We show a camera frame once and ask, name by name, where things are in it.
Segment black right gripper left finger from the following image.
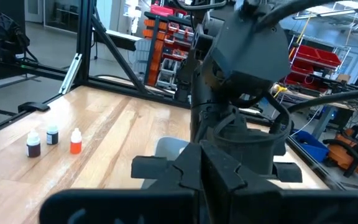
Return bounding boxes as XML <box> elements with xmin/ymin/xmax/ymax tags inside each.
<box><xmin>138</xmin><ymin>142</ymin><xmax>203</xmax><ymax>224</ymax></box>

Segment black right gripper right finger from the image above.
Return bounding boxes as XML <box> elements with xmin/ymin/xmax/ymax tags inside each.
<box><xmin>201</xmin><ymin>139</ymin><xmax>301</xmax><ymax>224</ymax></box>

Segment small orange food coloring bottle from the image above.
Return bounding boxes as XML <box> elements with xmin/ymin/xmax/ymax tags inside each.
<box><xmin>70</xmin><ymin>127</ymin><xmax>83</xmax><ymax>156</ymax></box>

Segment small dark blue coloring bottle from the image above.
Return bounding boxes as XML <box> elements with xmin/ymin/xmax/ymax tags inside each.
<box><xmin>45</xmin><ymin>124</ymin><xmax>60</xmax><ymax>146</ymax></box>

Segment small dark red coloring bottle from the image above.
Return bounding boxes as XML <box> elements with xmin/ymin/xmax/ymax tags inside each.
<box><xmin>25</xmin><ymin>130</ymin><xmax>42</xmax><ymax>159</ymax></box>

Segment blue plastic storage bin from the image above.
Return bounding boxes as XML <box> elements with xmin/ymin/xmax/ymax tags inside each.
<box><xmin>290</xmin><ymin>128</ymin><xmax>331</xmax><ymax>163</ymax></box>

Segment wooden desk grey legs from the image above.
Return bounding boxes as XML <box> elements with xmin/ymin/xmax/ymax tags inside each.
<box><xmin>270</xmin><ymin>83</ymin><xmax>358</xmax><ymax>141</ymax></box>

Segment orange black shop vacuum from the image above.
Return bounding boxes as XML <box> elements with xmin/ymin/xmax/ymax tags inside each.
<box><xmin>321</xmin><ymin>123</ymin><xmax>358</xmax><ymax>185</ymax></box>

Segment grey rack white bins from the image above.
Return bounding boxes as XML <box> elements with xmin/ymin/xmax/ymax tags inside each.
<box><xmin>155</xmin><ymin>57</ymin><xmax>185</xmax><ymax>91</ymax></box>

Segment red bin shelving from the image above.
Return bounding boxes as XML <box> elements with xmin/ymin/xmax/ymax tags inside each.
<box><xmin>283</xmin><ymin>43</ymin><xmax>343</xmax><ymax>91</ymax></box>

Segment orange parts bin shelf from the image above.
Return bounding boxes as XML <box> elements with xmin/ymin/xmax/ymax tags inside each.
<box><xmin>142</xmin><ymin>4</ymin><xmax>198</xmax><ymax>88</ymax></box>

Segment white folding table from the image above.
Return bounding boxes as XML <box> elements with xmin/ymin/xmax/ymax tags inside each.
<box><xmin>95</xmin><ymin>28</ymin><xmax>143</xmax><ymax>52</ymax></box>

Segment black table clamp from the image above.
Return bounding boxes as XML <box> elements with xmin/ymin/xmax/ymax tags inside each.
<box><xmin>17</xmin><ymin>101</ymin><xmax>51</xmax><ymax>114</ymax></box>

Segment black robotic device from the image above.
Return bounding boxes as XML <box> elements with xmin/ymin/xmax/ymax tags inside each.
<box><xmin>0</xmin><ymin>12</ymin><xmax>40</xmax><ymax>68</ymax></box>

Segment yellow cable bundle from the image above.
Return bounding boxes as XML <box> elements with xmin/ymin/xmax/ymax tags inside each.
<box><xmin>273</xmin><ymin>15</ymin><xmax>311</xmax><ymax>100</ymax></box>

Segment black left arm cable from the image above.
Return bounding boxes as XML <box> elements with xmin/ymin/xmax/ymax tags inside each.
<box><xmin>253</xmin><ymin>0</ymin><xmax>358</xmax><ymax>147</ymax></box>

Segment silver aluminium bracket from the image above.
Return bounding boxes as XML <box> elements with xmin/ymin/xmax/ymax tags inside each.
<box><xmin>57</xmin><ymin>52</ymin><xmax>83</xmax><ymax>96</ymax></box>

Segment black aluminium table frame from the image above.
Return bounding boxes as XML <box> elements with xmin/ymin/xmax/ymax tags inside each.
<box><xmin>0</xmin><ymin>0</ymin><xmax>358</xmax><ymax>192</ymax></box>

